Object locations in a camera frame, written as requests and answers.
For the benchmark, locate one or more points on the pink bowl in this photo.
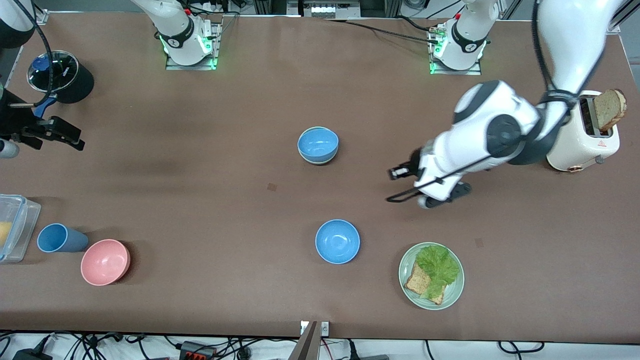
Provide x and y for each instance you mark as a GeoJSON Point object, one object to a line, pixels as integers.
{"type": "Point", "coordinates": [104, 262]}

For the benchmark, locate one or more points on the green lettuce leaf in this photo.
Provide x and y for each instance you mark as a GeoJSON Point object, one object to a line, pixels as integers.
{"type": "Point", "coordinates": [440, 265]}

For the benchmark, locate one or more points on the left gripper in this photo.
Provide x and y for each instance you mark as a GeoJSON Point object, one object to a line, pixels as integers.
{"type": "Point", "coordinates": [413, 164]}

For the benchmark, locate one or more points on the black power adapter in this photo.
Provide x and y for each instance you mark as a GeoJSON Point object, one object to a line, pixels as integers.
{"type": "Point", "coordinates": [32, 355]}

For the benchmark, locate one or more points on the brown bread slice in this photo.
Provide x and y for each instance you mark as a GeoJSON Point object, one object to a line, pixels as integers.
{"type": "Point", "coordinates": [417, 282]}

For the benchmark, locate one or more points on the cream white toaster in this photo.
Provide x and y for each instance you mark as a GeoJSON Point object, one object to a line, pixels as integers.
{"type": "Point", "coordinates": [582, 147]}

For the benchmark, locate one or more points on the clear plastic container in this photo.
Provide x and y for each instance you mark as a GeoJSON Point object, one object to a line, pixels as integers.
{"type": "Point", "coordinates": [22, 225]}

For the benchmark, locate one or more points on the green bowl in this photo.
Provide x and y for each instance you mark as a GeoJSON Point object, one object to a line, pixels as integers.
{"type": "Point", "coordinates": [320, 162]}

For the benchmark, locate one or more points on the metal corner bracket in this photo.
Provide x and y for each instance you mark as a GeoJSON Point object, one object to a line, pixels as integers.
{"type": "Point", "coordinates": [41, 16]}
{"type": "Point", "coordinates": [615, 29]}

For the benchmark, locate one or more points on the black red power device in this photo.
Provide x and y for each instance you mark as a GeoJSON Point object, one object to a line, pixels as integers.
{"type": "Point", "coordinates": [197, 351]}

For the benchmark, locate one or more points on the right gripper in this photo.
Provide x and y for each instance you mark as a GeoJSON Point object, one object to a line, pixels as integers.
{"type": "Point", "coordinates": [14, 119]}

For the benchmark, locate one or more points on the green plate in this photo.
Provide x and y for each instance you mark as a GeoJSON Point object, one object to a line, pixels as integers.
{"type": "Point", "coordinates": [452, 295]}

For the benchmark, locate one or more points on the blue cup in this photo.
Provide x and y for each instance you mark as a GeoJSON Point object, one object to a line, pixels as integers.
{"type": "Point", "coordinates": [62, 239]}

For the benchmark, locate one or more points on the grey camera pole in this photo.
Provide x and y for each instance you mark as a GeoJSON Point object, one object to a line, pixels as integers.
{"type": "Point", "coordinates": [306, 345]}

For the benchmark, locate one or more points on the brown toast slice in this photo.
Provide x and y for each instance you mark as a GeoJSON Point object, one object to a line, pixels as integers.
{"type": "Point", "coordinates": [609, 110]}

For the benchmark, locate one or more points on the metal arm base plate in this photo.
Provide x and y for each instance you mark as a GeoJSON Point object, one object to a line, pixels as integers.
{"type": "Point", "coordinates": [475, 71]}
{"type": "Point", "coordinates": [216, 50]}

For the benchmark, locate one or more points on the small metal edge bracket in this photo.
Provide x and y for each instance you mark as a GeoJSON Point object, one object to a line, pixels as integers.
{"type": "Point", "coordinates": [325, 328]}

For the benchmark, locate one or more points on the yellow food piece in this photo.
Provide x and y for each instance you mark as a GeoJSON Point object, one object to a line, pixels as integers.
{"type": "Point", "coordinates": [4, 234]}

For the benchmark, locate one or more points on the grey power strip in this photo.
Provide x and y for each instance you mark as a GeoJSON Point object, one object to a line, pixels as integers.
{"type": "Point", "coordinates": [325, 9]}

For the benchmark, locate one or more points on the glass lid blue knob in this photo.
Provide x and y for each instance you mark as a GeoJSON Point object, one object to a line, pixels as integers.
{"type": "Point", "coordinates": [62, 70]}

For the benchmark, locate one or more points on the blue bowl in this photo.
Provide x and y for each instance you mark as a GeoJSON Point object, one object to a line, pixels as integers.
{"type": "Point", "coordinates": [337, 241]}
{"type": "Point", "coordinates": [317, 145]}

